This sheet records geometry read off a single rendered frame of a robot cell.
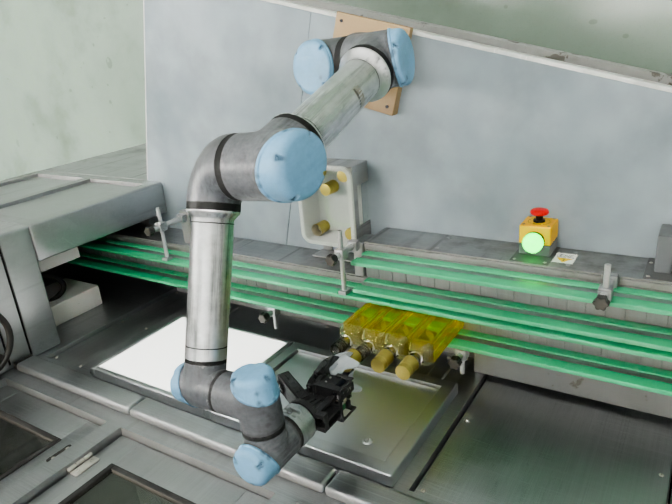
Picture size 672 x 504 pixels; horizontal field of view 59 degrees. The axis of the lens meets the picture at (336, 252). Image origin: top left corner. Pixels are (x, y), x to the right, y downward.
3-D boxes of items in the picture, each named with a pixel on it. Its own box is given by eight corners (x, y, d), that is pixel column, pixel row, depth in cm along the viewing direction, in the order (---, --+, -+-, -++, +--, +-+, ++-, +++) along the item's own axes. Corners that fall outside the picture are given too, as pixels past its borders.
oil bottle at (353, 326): (379, 309, 154) (336, 348, 138) (378, 290, 152) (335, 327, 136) (399, 314, 152) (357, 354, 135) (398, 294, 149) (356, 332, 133)
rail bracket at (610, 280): (601, 282, 122) (588, 309, 111) (603, 248, 119) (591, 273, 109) (622, 285, 120) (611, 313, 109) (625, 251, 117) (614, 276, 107)
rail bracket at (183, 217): (200, 240, 197) (148, 265, 179) (192, 191, 191) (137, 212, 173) (211, 242, 194) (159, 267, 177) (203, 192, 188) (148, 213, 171)
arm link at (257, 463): (260, 453, 94) (270, 496, 97) (300, 415, 103) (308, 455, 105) (224, 442, 98) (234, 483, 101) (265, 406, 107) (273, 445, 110)
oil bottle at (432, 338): (442, 322, 145) (404, 365, 129) (442, 301, 143) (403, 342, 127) (464, 327, 142) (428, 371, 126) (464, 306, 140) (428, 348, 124)
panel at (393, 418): (184, 321, 184) (91, 376, 158) (182, 312, 183) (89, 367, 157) (458, 393, 138) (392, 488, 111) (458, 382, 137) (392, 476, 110)
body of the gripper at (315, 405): (358, 407, 118) (325, 443, 108) (322, 397, 122) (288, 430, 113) (355, 374, 115) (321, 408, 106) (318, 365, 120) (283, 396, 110)
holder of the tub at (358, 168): (322, 249, 175) (307, 258, 169) (313, 157, 165) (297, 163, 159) (373, 256, 166) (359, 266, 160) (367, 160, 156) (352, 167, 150)
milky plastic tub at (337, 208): (319, 232, 172) (302, 242, 166) (311, 157, 164) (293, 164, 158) (371, 239, 163) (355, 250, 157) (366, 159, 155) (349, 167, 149)
